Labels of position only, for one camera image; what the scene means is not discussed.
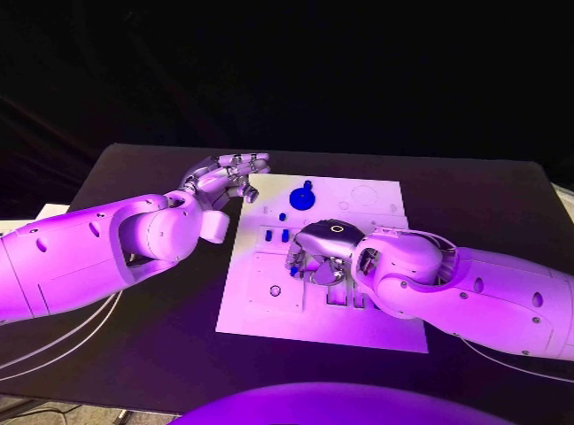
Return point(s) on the blue plug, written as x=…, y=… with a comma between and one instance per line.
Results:
x=269, y=235
x=286, y=235

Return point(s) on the white printed sheet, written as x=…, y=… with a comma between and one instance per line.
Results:
x=52, y=211

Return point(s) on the white task board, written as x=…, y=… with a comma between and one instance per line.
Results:
x=267, y=315

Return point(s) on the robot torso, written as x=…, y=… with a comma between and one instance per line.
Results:
x=339, y=405

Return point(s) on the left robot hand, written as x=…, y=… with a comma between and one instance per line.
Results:
x=220, y=179

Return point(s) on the blue cylinder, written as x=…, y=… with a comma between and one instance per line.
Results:
x=295, y=271

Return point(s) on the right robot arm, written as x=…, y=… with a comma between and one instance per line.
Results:
x=484, y=299

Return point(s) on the blue gear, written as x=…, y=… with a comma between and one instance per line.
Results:
x=302, y=199

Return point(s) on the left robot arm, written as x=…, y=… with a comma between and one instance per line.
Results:
x=77, y=259

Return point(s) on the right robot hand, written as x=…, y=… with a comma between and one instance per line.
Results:
x=329, y=239

